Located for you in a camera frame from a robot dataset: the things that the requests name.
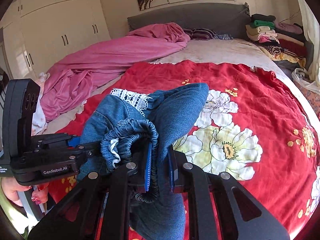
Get blue denim pants with lace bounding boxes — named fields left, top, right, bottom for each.
left=78, top=83, right=209, bottom=239

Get left hand with red nails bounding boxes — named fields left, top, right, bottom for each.
left=1, top=178, right=49, bottom=207

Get pink white checked cloth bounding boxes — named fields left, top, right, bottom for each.
left=31, top=72, right=50, bottom=136

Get pink blanket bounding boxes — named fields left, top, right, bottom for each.
left=40, top=23, right=190, bottom=122

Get red floral bedspread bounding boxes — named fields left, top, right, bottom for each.
left=47, top=60, right=320, bottom=238

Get cream wardrobe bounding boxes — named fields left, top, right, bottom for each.
left=1, top=0, right=110, bottom=79

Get floral laundry basket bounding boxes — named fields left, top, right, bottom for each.
left=291, top=68, right=319, bottom=118

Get beige bed sheet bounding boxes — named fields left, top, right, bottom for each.
left=44, top=39, right=319, bottom=135

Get stack of folded clothes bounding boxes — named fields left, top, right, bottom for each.
left=246, top=14, right=308, bottom=68

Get striped purple pillow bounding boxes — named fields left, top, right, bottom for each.
left=183, top=28, right=233, bottom=41

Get grey headboard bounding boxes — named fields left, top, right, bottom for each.
left=127, top=3, right=251, bottom=40

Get cream curtain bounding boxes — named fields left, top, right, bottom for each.
left=298, top=0, right=319, bottom=87

